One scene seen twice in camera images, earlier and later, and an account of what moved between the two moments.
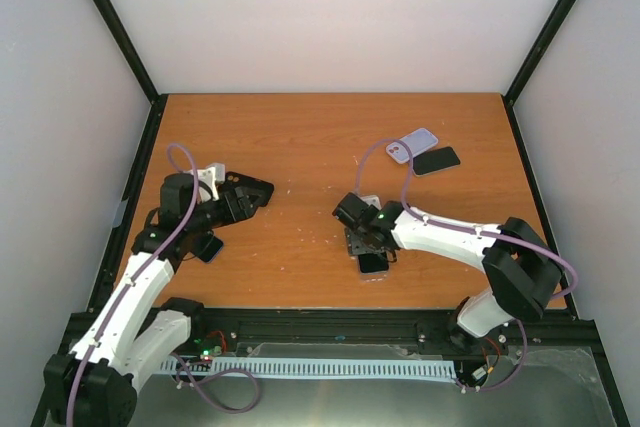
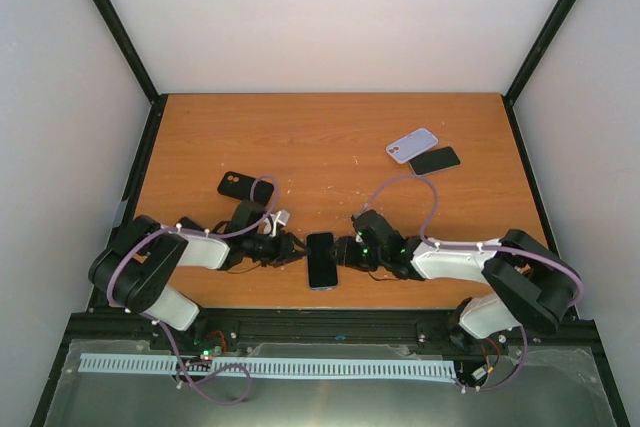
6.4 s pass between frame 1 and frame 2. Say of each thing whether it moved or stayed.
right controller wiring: stayed
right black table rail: stayed
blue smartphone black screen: moved
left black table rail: stayed
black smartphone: moved
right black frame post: stayed
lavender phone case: stayed
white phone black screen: stayed
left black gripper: moved
